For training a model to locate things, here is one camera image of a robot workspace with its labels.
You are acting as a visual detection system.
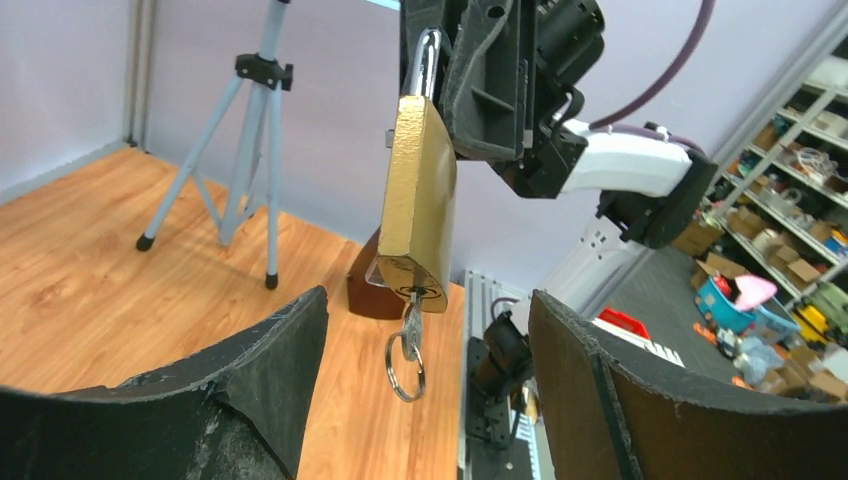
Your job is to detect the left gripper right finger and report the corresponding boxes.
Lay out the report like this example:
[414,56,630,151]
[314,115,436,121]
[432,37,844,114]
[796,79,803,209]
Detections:
[529,290,847,479]

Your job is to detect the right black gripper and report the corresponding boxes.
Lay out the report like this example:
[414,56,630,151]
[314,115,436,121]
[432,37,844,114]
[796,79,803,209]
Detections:
[400,0,605,161]

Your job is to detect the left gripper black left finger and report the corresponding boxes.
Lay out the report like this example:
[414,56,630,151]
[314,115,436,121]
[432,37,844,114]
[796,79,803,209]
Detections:
[1,286,328,479]

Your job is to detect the large padlock key ring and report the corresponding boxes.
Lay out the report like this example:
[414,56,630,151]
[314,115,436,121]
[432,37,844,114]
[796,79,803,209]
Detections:
[384,288,427,404]

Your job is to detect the large brass padlock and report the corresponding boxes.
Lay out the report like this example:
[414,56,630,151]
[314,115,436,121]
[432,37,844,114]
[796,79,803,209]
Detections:
[376,28,457,313]

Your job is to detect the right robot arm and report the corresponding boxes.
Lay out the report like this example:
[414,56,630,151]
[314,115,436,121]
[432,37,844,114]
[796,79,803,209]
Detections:
[376,1,717,316]

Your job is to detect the brown wooden metronome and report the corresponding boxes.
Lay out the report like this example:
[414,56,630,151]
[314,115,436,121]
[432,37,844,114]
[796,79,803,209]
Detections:
[346,228,404,321]

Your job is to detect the grey stand tripod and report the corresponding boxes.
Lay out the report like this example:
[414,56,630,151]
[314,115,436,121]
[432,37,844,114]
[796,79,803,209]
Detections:
[135,0,295,291]

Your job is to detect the background storage shelf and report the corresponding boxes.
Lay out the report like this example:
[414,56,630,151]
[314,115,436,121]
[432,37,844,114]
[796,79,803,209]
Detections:
[672,39,848,405]

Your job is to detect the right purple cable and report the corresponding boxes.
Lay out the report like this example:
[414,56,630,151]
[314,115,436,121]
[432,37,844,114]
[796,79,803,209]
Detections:
[588,0,717,144]

